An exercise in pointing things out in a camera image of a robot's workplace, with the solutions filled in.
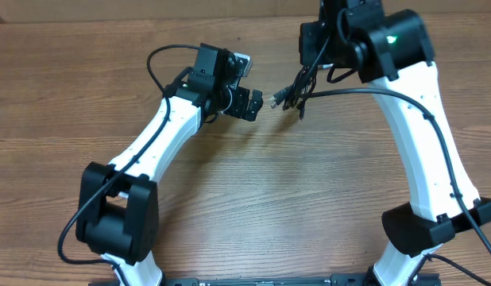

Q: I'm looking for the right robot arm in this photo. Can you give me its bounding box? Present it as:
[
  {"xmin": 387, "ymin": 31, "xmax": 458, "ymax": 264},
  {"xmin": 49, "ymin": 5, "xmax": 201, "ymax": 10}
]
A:
[{"xmin": 299, "ymin": 1, "xmax": 491, "ymax": 285}]

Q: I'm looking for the black cable long tail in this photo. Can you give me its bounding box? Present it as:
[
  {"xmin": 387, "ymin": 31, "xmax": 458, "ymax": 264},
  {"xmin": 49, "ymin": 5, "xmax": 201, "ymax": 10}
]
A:
[{"xmin": 296, "ymin": 67, "xmax": 317, "ymax": 120}]

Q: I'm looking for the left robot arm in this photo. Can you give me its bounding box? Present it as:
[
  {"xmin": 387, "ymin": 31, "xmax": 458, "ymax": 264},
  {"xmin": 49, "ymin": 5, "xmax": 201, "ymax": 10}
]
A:
[{"xmin": 66, "ymin": 44, "xmax": 263, "ymax": 285}]

